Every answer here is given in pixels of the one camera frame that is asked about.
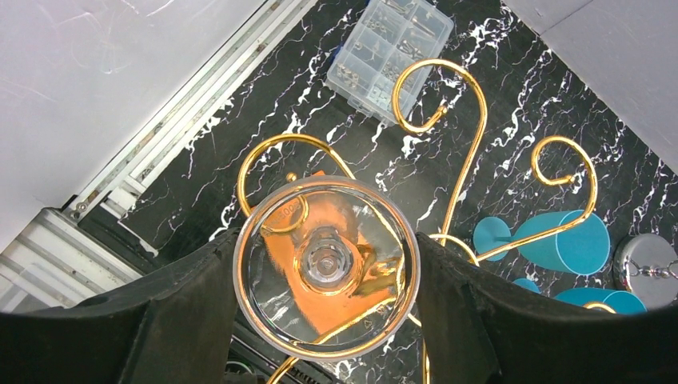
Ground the clear plastic organizer box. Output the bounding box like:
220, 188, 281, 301
325, 1, 454, 126

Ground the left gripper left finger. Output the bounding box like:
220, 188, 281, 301
1, 230, 238, 383

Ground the silver wire glass rack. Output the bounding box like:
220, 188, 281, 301
612, 234, 677, 310

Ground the gold wire rack wooden base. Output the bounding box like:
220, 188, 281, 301
236, 58, 598, 265

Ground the upright blue wine glass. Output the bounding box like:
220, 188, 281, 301
473, 210, 611, 275

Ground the blue wine glass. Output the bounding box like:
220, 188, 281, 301
501, 276, 647, 318
473, 210, 611, 275

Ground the aluminium base frame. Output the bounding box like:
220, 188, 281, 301
1, 1, 313, 313

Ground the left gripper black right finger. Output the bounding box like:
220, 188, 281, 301
417, 233, 677, 383

